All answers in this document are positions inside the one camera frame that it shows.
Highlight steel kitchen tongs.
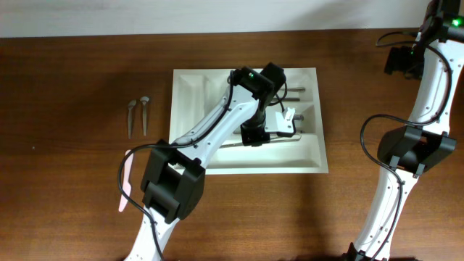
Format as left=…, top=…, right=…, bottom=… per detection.
left=220, top=133, right=302, bottom=149

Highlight steel tablespoon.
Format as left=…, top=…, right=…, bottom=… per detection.
left=285, top=87, right=306, bottom=93
left=280, top=97, right=301, bottom=102

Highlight small steel spoon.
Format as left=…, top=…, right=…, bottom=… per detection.
left=128, top=99, right=137, bottom=139
left=140, top=96, right=149, bottom=136

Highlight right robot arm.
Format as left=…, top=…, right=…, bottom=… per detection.
left=341, top=0, right=463, bottom=261

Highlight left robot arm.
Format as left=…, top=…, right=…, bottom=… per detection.
left=121, top=62, right=286, bottom=260

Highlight white plastic cutlery tray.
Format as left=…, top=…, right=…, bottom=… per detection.
left=169, top=67, right=328, bottom=175

